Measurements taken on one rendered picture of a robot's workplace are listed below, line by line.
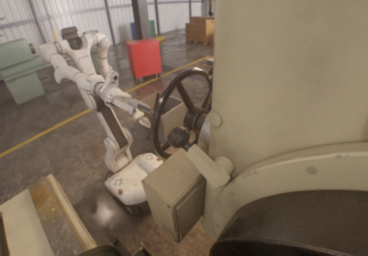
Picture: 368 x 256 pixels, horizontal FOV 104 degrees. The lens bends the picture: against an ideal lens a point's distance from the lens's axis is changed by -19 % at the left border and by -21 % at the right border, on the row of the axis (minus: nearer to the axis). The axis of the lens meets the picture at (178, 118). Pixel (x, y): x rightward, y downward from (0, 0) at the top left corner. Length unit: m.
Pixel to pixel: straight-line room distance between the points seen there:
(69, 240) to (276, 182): 1.07
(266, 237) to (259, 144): 0.12
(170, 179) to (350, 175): 0.33
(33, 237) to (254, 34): 1.36
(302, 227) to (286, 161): 0.08
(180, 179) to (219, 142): 0.15
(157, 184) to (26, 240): 1.06
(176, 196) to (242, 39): 0.32
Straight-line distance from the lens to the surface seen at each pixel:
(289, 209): 0.26
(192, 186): 0.42
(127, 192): 1.64
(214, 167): 0.31
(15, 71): 5.56
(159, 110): 0.54
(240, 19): 0.23
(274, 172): 0.27
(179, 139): 0.30
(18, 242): 1.40
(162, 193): 0.41
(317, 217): 0.24
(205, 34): 8.16
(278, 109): 0.24
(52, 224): 1.28
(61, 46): 1.45
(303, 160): 0.24
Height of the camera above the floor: 1.68
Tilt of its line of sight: 35 degrees down
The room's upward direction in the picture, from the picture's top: 4 degrees counter-clockwise
